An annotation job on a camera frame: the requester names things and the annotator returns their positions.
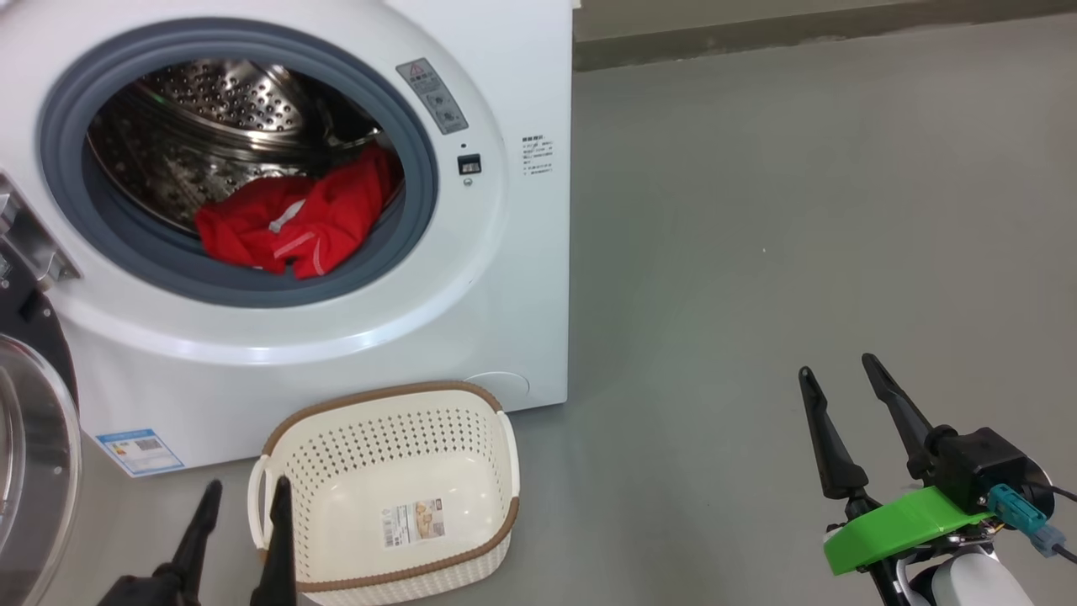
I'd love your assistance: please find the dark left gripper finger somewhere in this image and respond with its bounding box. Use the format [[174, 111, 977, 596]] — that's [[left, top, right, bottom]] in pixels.
[[172, 479, 225, 606], [251, 475, 298, 606]]

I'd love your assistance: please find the metal door hinge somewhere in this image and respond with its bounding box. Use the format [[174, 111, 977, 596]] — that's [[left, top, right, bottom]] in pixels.
[[0, 173, 82, 291]]

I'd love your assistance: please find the grey warning sticker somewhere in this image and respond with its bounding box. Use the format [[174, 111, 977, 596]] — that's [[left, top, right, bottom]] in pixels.
[[396, 58, 470, 136]]

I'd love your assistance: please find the round white filter cover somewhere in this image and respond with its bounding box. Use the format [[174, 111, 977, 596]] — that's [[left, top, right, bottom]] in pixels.
[[464, 371, 531, 403]]

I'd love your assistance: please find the teal cable connector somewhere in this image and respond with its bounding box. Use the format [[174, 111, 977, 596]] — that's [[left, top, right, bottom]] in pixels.
[[986, 484, 1068, 556]]

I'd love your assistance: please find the cream perforated basket brown rim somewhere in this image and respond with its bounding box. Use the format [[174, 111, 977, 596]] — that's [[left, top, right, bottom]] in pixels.
[[248, 381, 521, 606]]

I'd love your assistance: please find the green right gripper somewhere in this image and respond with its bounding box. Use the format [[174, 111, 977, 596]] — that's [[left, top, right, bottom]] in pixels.
[[798, 353, 1004, 578]]

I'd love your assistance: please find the small printed text label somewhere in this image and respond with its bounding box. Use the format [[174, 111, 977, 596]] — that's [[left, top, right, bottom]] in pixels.
[[521, 135, 554, 176]]

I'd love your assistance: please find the printed product label sticker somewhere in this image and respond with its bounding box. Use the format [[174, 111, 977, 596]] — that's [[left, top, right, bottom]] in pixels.
[[385, 499, 447, 549]]

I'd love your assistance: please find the blue energy label sticker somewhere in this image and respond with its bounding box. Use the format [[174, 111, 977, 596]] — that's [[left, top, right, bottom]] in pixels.
[[95, 428, 185, 477]]

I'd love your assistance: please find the red and white garment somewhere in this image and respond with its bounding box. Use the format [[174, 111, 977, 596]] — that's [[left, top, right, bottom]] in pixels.
[[194, 143, 403, 279]]

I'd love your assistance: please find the white front-load washing machine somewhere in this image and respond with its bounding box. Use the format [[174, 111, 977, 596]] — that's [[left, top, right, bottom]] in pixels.
[[0, 0, 575, 478]]

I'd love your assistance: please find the black round glass washer door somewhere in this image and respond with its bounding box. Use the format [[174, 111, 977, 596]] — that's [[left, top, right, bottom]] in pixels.
[[0, 248, 83, 606]]

